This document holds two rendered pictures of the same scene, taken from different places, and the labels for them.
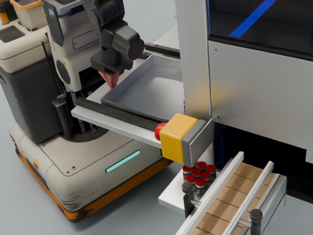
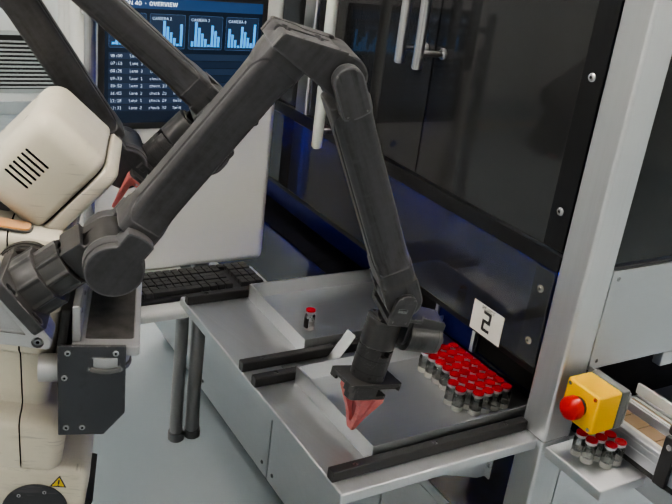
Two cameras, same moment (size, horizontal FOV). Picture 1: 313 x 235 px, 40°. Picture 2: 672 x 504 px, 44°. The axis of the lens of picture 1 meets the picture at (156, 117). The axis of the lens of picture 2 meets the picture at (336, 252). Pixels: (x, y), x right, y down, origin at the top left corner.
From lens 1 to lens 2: 144 cm
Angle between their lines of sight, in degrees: 63
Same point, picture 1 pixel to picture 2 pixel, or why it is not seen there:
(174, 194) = (601, 478)
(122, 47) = (431, 337)
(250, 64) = (644, 282)
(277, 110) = (652, 321)
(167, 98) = (402, 408)
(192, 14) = (609, 246)
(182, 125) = (598, 383)
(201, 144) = not seen: hidden behind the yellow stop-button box
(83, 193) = not seen: outside the picture
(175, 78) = not seen: hidden behind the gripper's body
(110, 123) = (416, 471)
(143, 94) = (371, 419)
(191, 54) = (594, 294)
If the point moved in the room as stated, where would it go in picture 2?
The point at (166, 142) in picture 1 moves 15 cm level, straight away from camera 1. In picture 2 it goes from (605, 409) to (512, 381)
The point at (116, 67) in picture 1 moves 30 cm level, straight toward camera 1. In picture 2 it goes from (389, 380) to (578, 428)
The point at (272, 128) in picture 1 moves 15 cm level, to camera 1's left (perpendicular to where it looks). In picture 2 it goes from (642, 345) to (640, 384)
